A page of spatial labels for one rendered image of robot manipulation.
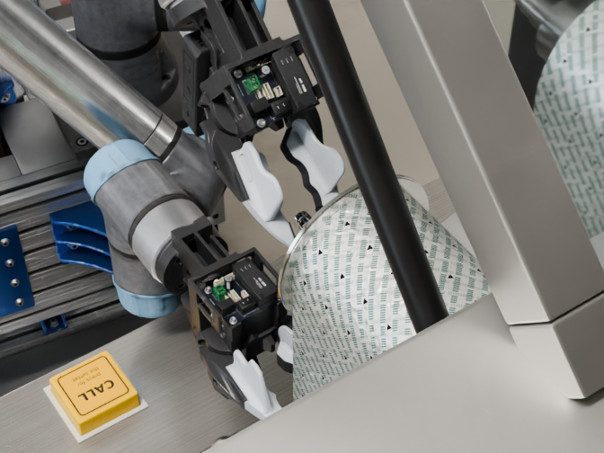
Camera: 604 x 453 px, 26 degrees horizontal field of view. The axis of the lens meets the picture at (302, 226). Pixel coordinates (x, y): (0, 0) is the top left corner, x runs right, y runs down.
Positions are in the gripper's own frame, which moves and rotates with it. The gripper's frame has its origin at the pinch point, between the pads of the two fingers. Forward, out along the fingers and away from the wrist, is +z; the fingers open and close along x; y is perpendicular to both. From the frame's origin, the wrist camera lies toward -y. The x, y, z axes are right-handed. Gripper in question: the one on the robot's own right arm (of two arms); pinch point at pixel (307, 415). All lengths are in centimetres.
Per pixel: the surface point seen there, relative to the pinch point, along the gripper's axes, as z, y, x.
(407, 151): -109, -109, 101
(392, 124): -118, -109, 104
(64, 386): -26.8, -16.6, -12.6
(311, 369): 0.8, 7.8, -0.3
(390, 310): 7.6, 20.7, 2.1
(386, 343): 9.0, 19.3, 0.8
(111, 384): -24.3, -16.6, -8.3
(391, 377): 32, 56, -19
